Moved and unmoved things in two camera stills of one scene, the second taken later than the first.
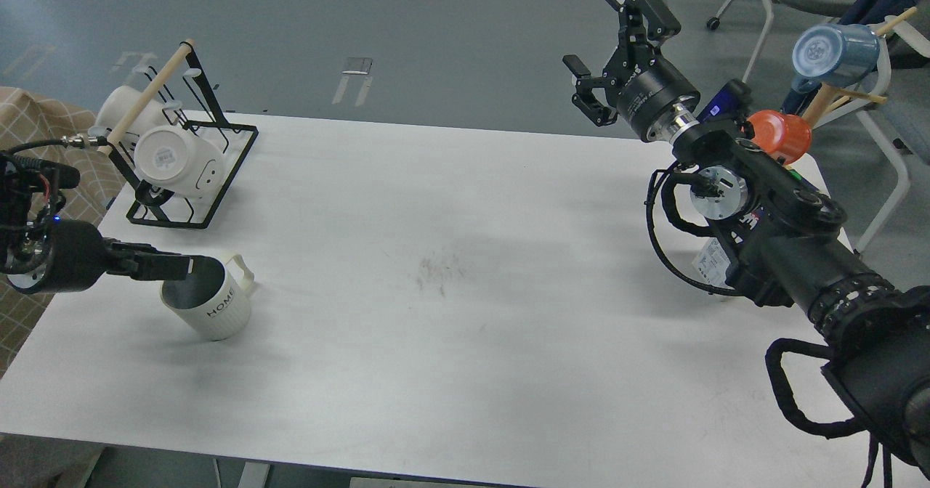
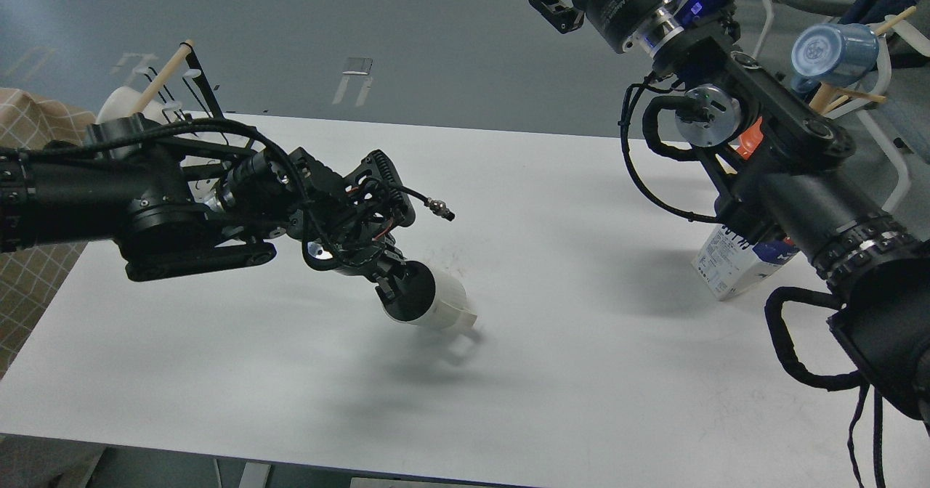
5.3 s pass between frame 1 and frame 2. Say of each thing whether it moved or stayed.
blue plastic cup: stayed
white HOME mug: moved
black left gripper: moved
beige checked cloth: stayed
